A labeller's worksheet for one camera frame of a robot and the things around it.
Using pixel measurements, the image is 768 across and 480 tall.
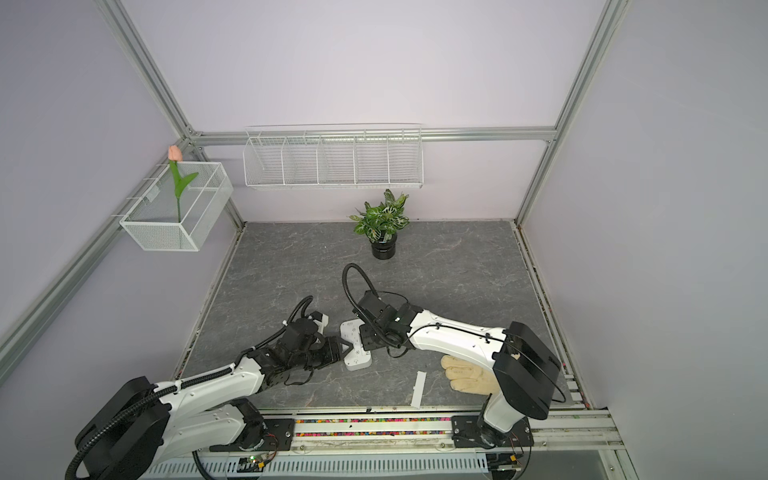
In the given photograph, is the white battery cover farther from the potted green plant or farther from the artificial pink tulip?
the artificial pink tulip

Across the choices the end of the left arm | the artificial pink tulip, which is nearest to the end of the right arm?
the end of the left arm

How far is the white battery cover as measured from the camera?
0.80 m

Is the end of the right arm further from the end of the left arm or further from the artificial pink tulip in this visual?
the artificial pink tulip

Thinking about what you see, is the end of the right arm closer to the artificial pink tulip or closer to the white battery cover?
the white battery cover

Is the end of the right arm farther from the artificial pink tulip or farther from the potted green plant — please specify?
the artificial pink tulip

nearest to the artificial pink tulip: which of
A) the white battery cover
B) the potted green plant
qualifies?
the potted green plant
